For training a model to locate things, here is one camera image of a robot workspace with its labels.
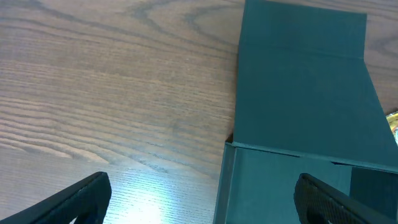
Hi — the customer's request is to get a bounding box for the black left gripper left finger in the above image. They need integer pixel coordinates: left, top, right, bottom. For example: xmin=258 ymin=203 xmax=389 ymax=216
xmin=1 ymin=172 xmax=112 ymax=224

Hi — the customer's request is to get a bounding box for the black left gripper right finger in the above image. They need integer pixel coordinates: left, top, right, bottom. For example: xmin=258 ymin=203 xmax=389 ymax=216
xmin=294 ymin=173 xmax=396 ymax=224

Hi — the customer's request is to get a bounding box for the dark green box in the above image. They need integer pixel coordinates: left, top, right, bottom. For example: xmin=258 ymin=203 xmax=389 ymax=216
xmin=213 ymin=1 xmax=397 ymax=223

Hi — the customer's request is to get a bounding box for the yellow Hacks candy bag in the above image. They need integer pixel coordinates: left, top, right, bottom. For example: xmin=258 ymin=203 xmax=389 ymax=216
xmin=386 ymin=111 xmax=398 ymax=144

